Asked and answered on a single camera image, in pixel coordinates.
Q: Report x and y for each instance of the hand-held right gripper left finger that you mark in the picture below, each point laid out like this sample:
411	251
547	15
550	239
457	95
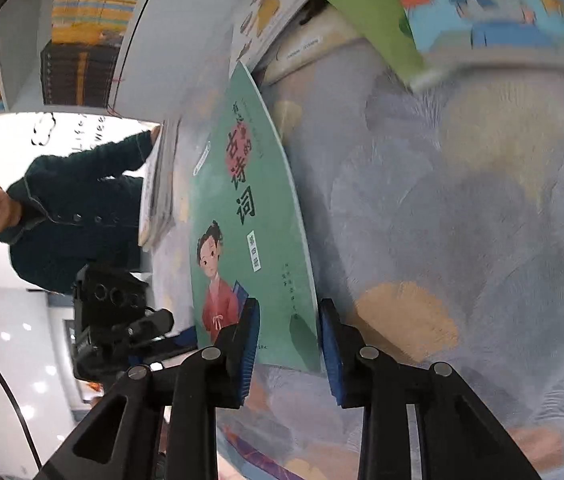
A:
249	355

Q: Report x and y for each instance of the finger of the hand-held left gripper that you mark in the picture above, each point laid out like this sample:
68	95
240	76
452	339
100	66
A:
182	342

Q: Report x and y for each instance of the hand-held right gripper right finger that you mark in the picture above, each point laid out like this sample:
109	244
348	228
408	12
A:
331	360

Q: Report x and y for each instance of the stack of thin books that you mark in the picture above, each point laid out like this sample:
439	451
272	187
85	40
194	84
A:
159	195

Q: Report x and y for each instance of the teal book with girl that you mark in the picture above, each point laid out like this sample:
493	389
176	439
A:
252	185

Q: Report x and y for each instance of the white book with orange picture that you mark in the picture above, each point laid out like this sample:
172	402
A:
272	5

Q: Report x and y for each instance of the green book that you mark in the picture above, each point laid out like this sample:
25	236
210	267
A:
367	5

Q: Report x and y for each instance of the stack of dark shelf books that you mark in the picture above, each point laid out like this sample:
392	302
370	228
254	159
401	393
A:
77	75

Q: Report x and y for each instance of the fan-patterned tablecloth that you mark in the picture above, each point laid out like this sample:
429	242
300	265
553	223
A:
437	185

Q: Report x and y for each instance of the beige book with white label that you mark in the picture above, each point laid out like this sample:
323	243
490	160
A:
307	40

